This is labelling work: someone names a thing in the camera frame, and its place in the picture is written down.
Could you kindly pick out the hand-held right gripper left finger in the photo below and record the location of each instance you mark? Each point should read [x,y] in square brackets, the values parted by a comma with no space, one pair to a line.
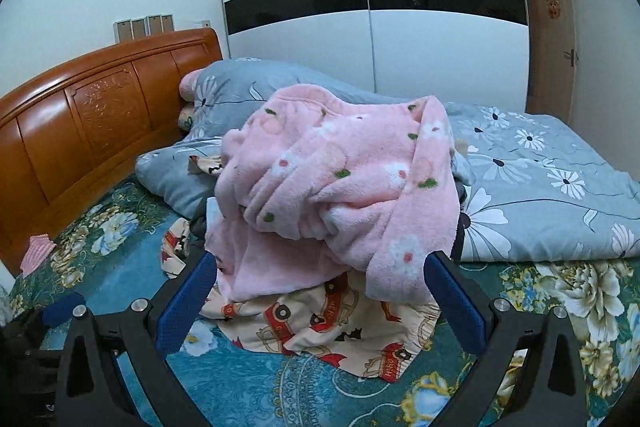
[185,302]

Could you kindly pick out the pink fleece floral garment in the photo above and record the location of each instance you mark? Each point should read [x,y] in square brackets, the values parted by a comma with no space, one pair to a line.
[325,187]

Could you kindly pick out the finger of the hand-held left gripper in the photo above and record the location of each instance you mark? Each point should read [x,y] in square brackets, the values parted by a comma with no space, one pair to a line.
[62,309]

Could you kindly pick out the grey floral duvet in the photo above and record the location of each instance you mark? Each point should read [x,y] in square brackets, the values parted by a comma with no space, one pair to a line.
[540,207]

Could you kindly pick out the cream cartoon car print cloth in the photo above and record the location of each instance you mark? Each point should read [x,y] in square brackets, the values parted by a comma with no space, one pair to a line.
[310,332]

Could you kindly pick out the carved wooden headboard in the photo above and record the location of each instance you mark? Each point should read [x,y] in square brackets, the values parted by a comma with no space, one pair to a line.
[90,107]

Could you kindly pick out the teal floral bed blanket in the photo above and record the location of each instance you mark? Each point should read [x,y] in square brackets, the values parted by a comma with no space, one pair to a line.
[280,387]

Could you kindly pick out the white wardrobe with black stripe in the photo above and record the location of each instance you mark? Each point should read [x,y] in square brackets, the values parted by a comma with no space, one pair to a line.
[440,47]

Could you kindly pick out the pink striped cloth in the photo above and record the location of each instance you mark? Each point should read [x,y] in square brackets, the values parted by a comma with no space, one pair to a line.
[37,254]

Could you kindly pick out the orange door decoration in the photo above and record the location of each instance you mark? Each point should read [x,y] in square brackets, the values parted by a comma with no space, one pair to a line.
[552,5]

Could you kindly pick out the wooden door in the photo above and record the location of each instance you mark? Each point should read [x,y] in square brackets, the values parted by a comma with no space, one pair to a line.
[550,67]

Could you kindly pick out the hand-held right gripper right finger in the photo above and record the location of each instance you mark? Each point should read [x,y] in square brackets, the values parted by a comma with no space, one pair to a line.
[457,302]

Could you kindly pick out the pink pillow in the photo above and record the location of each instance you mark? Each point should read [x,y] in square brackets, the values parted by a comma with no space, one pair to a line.
[185,117]
[189,84]

